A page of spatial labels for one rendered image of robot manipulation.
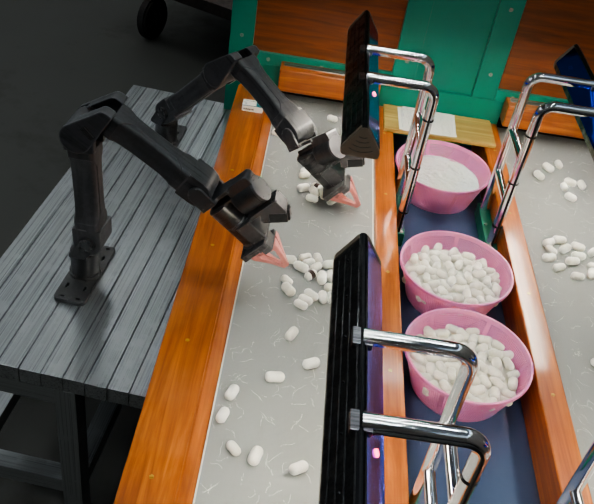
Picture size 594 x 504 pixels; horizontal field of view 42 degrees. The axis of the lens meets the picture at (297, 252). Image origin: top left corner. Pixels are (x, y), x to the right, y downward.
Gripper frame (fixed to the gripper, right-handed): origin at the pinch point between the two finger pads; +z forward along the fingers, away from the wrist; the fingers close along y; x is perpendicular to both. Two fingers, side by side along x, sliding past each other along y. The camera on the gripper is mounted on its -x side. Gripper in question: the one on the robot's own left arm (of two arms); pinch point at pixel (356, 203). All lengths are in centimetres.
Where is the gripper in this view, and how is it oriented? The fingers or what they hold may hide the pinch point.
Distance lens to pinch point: 196.7
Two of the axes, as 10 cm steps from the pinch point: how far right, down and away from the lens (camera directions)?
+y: 0.7, -6.2, 7.8
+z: 6.7, 6.1, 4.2
